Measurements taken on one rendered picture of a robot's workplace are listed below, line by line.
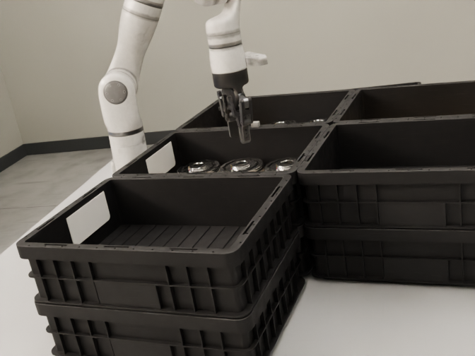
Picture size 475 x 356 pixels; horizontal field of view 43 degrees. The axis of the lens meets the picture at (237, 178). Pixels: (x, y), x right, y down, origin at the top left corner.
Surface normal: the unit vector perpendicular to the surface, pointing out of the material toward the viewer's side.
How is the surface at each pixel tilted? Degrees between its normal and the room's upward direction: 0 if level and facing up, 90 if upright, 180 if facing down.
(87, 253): 90
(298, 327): 0
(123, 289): 90
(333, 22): 90
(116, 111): 93
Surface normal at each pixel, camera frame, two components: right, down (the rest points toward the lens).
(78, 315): -0.36, 0.38
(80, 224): 0.92, -0.01
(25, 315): -0.16, -0.92
